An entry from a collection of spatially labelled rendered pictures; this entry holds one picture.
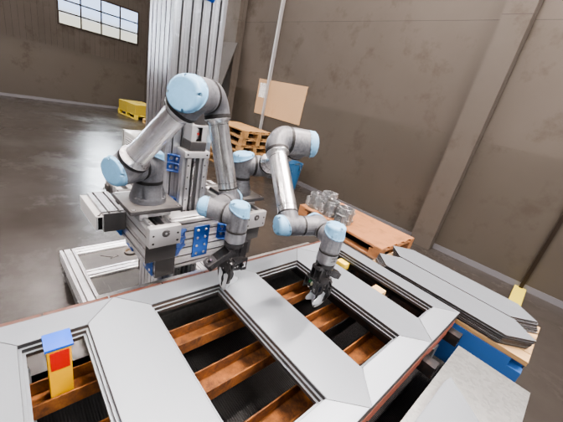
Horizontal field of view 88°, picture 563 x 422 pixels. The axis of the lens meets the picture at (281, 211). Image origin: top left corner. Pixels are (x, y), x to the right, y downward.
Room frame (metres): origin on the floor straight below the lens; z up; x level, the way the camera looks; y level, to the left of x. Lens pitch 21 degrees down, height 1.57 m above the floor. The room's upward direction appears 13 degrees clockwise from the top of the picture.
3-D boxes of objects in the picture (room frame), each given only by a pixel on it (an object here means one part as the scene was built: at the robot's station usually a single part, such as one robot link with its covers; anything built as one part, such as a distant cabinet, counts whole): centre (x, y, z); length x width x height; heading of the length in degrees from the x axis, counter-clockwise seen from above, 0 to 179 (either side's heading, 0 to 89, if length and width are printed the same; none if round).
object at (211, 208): (0.99, 0.24, 1.16); 0.11 x 0.11 x 0.08; 78
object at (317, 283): (0.94, -0.20, 1.00); 0.09 x 0.08 x 0.12; 136
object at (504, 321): (1.40, -0.97, 0.82); 0.80 x 0.40 x 0.06; 46
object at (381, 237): (4.01, -1.08, 0.20); 1.47 x 0.98 x 0.40; 49
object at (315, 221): (1.03, -0.14, 1.16); 0.11 x 0.11 x 0.08; 28
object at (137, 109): (9.91, 5.42, 0.22); 1.28 x 0.92 x 0.44; 49
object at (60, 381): (0.54, 0.49, 0.78); 0.05 x 0.05 x 0.19; 46
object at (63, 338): (0.54, 0.49, 0.88); 0.06 x 0.06 x 0.02; 46
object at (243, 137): (6.31, 1.22, 0.43); 1.24 x 0.84 x 0.87; 49
